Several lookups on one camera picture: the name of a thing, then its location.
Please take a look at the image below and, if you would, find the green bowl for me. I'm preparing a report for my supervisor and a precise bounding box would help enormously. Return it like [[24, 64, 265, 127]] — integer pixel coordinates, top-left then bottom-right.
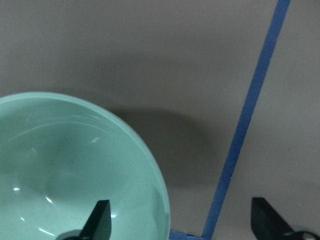
[[0, 92, 171, 240]]

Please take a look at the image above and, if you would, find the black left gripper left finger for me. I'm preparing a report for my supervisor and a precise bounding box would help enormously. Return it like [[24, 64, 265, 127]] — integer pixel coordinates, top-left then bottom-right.
[[78, 200, 111, 240]]

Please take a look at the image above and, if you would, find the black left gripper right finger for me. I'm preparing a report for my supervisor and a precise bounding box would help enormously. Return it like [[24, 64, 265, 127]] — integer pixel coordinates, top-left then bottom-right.
[[251, 197, 298, 240]]

